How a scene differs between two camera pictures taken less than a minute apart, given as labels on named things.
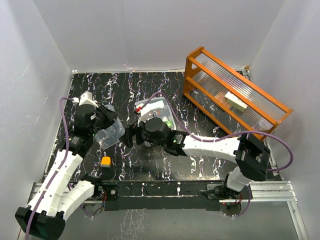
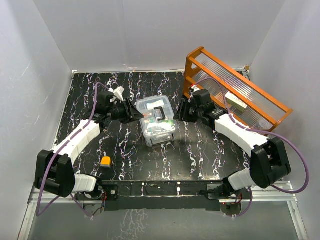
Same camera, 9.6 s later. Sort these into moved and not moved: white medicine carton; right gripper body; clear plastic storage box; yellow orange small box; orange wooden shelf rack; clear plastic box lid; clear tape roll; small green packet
Moved: right gripper body; clear plastic storage box; clear plastic box lid
Not moved: clear tape roll; small green packet; white medicine carton; yellow orange small box; orange wooden shelf rack
